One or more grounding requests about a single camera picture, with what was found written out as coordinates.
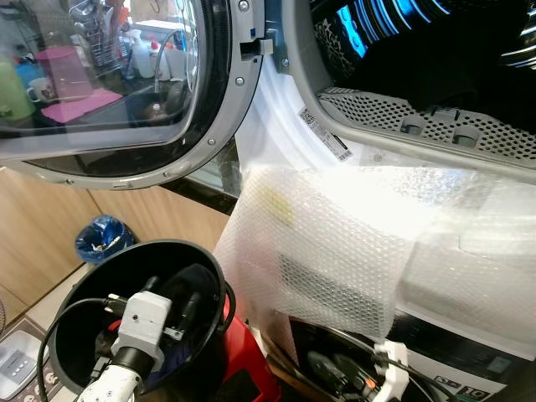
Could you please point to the white barcode label sticker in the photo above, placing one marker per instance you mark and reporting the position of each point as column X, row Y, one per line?
column 322, row 134

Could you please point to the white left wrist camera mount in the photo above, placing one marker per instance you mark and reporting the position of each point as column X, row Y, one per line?
column 142, row 322

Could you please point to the clear bubble wrap sheet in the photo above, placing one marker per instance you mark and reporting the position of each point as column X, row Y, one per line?
column 335, row 251

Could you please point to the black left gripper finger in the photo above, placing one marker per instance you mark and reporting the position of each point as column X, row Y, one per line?
column 152, row 285
column 189, row 311

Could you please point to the black plastic bucket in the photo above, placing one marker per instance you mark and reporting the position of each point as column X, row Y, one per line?
column 92, row 276

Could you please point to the grey perforated lint filter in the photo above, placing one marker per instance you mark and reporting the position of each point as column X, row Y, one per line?
column 368, row 113

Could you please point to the red plastic stool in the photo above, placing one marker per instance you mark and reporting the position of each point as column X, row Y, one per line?
column 247, row 360

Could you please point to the white appliance button panel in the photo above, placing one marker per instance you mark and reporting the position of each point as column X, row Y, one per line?
column 17, row 368

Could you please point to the round glass dryer door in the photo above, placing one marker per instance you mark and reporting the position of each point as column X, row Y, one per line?
column 243, row 84

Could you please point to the white tumble dryer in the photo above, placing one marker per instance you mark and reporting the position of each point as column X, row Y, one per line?
column 276, row 126

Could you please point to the blue bag lined bin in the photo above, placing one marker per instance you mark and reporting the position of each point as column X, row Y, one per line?
column 105, row 239

